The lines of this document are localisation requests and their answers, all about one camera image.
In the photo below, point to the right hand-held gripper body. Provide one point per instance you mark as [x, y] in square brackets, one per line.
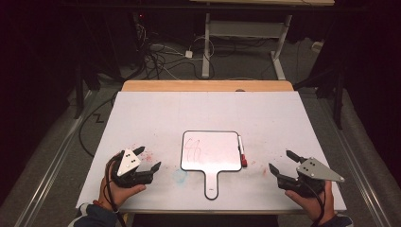
[315, 171]

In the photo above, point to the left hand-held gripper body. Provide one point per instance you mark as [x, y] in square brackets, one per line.
[128, 163]

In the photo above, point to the white marker with red cap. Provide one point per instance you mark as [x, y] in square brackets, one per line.
[242, 151]

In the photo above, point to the white paddle whiteboard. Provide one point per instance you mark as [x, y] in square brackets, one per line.
[209, 151]

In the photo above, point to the person's left hand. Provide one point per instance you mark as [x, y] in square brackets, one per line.
[121, 195]

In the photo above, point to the person's right hand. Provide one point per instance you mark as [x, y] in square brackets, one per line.
[313, 206]

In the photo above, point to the black metal stand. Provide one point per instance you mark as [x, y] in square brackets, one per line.
[338, 94]
[78, 94]

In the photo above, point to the wooden table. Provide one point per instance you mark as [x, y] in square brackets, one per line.
[208, 85]

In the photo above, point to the white power adapter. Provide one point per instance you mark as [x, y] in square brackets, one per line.
[188, 54]

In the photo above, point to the metal floor rail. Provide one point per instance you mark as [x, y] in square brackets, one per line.
[47, 176]
[362, 176]

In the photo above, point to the white metal desk frame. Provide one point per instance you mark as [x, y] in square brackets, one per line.
[246, 30]

